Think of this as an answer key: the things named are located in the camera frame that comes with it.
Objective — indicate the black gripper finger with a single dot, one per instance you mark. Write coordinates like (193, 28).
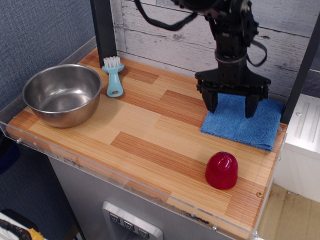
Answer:
(251, 104)
(210, 99)

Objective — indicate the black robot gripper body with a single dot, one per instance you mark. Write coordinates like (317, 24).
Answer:
(232, 79)

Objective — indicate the blue towel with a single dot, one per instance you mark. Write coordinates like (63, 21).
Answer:
(229, 121)

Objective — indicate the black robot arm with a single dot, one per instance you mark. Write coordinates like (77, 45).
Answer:
(233, 28)

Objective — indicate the clear acrylic counter guard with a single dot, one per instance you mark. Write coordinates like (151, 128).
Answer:
(153, 147)

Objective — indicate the red upturned plastic cup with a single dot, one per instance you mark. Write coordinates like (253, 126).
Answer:
(222, 171)

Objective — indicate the white ribbed box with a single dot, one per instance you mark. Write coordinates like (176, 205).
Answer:
(298, 168)

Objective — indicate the light blue scrub brush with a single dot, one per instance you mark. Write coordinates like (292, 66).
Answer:
(112, 66)

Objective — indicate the stainless steel bowl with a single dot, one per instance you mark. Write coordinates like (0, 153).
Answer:
(63, 96)

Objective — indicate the grey cabinet with dispenser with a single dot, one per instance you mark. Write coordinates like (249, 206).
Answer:
(86, 195)

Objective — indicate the yellow object at corner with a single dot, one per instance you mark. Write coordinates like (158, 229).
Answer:
(35, 235)

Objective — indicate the dark right vertical post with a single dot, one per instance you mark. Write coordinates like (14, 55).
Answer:
(305, 66)

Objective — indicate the dark vertical post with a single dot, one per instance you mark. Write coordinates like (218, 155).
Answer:
(305, 66)
(104, 29)

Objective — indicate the dark left vertical post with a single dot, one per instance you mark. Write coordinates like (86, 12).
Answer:
(104, 29)

